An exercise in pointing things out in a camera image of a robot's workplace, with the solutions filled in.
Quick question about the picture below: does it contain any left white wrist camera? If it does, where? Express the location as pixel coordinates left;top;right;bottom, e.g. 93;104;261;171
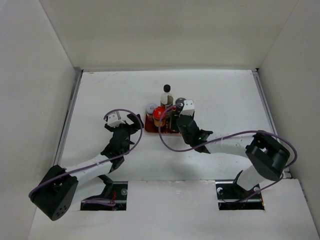
103;111;125;128

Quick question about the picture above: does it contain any red lid sauce jar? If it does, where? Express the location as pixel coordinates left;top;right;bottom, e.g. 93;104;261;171
152;106;167;128

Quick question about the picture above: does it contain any small white lid jar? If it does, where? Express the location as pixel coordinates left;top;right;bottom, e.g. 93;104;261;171
145;102;158;122

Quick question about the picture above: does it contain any right aluminium frame rail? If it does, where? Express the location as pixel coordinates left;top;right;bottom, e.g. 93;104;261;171
251;67;293;178

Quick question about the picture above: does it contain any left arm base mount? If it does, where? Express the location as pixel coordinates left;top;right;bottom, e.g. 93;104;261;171
80;175;129;211

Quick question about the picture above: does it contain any red rectangular tray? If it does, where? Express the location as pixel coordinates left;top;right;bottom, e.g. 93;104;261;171
144;112;181;135

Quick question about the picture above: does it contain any clear top salt grinder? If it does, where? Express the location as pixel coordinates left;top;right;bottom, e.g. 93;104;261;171
175;97;186;112

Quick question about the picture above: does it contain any aluminium frame rail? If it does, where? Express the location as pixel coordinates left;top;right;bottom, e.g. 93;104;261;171
50;67;84;167
251;67;293;178

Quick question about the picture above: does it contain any soy sauce bottle black cap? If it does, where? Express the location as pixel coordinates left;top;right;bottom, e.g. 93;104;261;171
160;84;174;110

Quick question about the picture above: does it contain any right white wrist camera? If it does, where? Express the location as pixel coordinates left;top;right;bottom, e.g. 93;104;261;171
179;99;195;117

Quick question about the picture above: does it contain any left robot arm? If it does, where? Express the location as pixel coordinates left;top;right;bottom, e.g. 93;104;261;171
28;109;144;221

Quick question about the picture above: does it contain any left aluminium frame rail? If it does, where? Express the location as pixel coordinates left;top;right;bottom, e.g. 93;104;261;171
50;67;84;167

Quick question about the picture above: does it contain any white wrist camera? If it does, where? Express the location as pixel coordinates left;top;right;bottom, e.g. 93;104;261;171
179;99;195;117
103;111;125;128

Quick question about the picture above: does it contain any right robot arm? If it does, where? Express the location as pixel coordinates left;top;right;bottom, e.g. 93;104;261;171
176;114;290;198

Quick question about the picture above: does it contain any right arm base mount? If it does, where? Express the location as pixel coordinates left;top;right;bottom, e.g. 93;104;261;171
215;181;265;211

